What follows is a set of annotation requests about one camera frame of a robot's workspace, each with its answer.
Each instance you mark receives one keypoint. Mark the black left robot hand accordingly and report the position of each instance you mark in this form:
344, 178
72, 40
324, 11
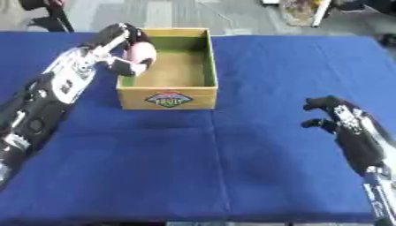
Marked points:
114, 31

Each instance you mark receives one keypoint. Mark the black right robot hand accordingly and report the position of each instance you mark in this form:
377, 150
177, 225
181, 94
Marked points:
356, 138

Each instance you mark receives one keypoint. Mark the pink round toy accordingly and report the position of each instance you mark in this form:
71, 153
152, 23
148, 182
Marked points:
139, 53

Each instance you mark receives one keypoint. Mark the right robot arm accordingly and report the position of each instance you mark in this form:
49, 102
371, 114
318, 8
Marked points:
380, 197

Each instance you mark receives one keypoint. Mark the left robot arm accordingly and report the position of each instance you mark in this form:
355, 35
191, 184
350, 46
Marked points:
41, 100

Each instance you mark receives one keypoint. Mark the tan cardboard box green inside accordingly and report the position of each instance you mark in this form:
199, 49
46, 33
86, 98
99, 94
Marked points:
170, 70

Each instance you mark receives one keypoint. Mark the black tripod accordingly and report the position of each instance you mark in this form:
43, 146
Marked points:
49, 14

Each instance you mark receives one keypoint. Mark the white pole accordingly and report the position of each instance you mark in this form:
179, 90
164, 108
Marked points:
320, 9

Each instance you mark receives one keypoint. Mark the tan bag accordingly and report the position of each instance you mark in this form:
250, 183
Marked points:
299, 11

